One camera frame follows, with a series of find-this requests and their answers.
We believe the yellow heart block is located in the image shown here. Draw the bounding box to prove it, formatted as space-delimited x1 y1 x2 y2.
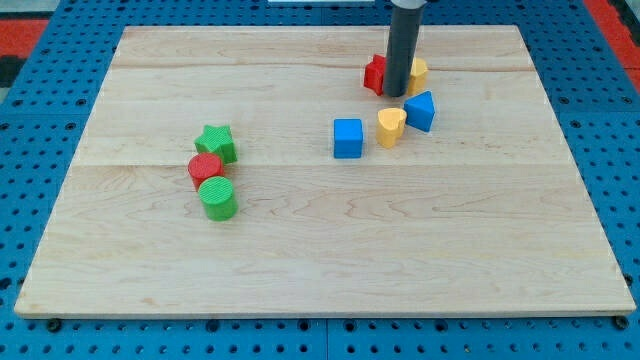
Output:
376 108 407 148

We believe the yellow block behind rod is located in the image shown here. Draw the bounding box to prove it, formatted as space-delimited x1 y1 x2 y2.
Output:
406 57 428 96

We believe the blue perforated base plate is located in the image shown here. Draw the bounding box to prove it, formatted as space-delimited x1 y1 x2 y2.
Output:
1 1 639 359

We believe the light wooden board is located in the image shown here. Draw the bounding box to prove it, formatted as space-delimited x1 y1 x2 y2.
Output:
15 25 636 319

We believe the red cylinder block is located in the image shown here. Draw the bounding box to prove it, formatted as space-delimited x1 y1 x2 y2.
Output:
187 152 225 191

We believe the green star block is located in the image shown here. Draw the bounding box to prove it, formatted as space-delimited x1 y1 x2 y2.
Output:
194 125 237 164

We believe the blue cube block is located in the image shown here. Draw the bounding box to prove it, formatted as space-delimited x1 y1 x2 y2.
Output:
333 119 364 158

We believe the red star block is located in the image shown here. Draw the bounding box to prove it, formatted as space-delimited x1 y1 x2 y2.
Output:
363 54 386 96

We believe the green cylinder block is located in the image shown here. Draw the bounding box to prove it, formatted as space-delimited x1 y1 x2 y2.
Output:
198 176 238 221

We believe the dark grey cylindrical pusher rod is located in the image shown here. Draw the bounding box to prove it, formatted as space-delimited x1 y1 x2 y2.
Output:
383 0 427 97

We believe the blue triangle block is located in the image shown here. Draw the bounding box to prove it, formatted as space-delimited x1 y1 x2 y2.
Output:
403 91 436 132

